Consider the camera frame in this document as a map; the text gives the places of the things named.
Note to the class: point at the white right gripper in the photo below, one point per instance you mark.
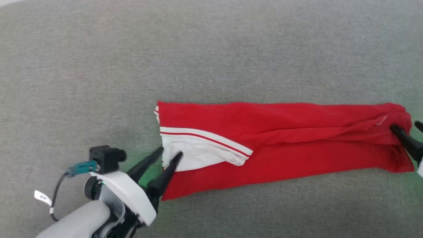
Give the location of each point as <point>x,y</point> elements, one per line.
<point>421,168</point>

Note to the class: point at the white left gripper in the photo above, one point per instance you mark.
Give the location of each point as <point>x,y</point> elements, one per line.
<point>129,195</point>

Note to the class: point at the red and white garment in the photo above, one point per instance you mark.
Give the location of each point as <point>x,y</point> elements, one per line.
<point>281,132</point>

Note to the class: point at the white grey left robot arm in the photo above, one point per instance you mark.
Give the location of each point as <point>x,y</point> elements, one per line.
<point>79,221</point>

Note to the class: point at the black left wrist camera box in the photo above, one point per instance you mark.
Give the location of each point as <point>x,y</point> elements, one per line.
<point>105,158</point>

